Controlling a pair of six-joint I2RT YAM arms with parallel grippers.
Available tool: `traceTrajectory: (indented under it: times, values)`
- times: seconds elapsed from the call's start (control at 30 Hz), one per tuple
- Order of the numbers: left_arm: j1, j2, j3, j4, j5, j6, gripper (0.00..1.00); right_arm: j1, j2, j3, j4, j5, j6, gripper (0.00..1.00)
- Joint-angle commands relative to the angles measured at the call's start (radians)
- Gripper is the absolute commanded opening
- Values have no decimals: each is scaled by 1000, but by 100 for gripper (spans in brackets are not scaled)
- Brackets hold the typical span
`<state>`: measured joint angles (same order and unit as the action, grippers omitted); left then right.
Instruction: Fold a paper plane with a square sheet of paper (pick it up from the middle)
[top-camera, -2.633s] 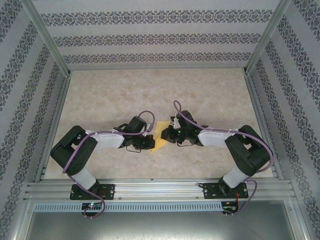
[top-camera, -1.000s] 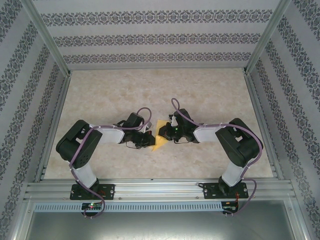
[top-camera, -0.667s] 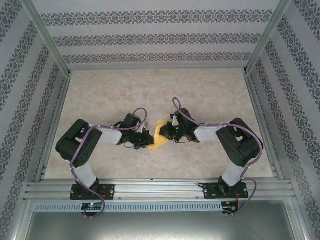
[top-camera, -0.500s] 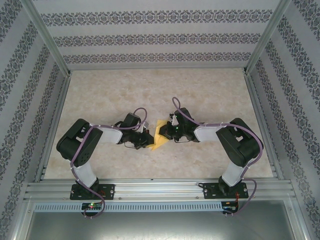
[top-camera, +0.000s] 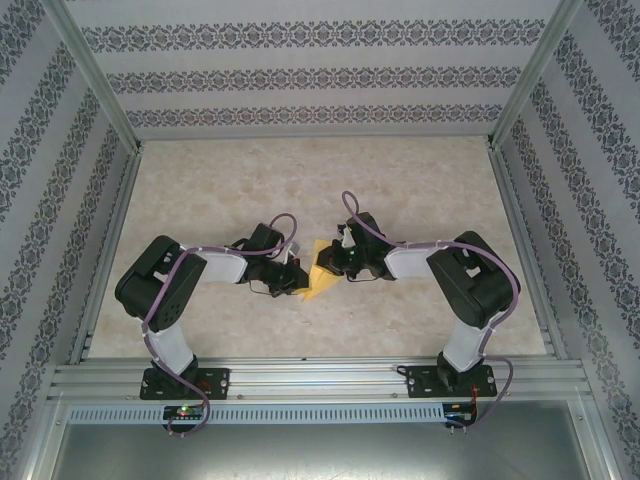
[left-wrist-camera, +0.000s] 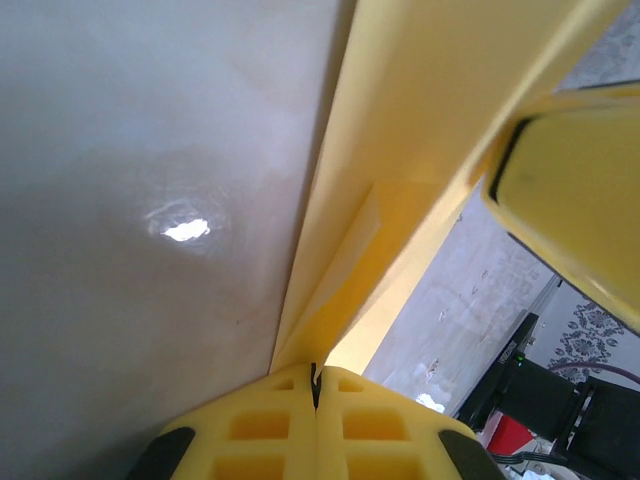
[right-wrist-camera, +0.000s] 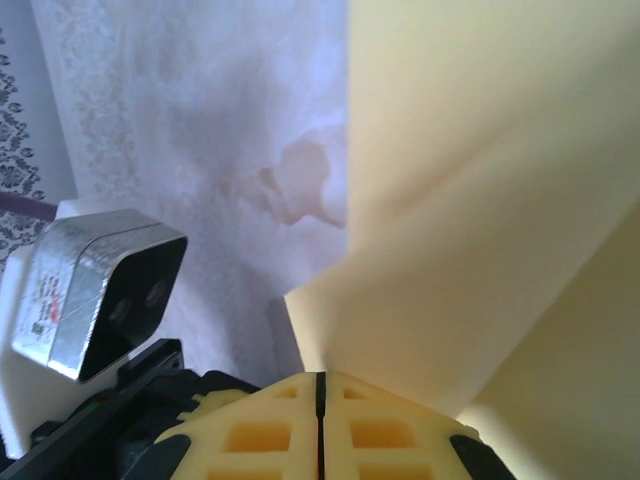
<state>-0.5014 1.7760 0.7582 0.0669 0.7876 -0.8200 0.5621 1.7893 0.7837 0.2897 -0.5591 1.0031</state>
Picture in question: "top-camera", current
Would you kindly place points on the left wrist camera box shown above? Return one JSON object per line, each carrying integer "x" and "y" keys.
{"x": 295, "y": 250}

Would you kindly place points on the yellow cloth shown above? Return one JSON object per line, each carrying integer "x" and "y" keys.
{"x": 322, "y": 282}

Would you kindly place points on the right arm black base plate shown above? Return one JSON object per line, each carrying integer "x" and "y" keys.
{"x": 414, "y": 387}

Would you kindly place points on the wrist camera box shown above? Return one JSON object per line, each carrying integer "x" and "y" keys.
{"x": 346, "y": 239}
{"x": 295, "y": 250}

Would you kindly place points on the aluminium side rail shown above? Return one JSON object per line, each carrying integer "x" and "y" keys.
{"x": 116, "y": 225}
{"x": 517, "y": 225}

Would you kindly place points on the aluminium frame post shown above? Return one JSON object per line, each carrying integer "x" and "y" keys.
{"x": 102, "y": 85}
{"x": 528, "y": 75}

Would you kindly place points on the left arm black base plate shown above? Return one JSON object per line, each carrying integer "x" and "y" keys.
{"x": 220, "y": 382}

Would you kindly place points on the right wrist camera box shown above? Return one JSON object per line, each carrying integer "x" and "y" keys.
{"x": 346, "y": 239}

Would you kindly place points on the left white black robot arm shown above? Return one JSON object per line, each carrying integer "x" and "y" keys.
{"x": 160, "y": 280}

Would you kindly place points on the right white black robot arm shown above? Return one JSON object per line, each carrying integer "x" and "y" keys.
{"x": 475, "y": 280}

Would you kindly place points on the grey metal panel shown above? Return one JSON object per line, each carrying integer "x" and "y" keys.
{"x": 320, "y": 455}

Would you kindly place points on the long aluminium mounting rail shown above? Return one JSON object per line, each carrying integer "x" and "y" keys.
{"x": 325, "y": 375}

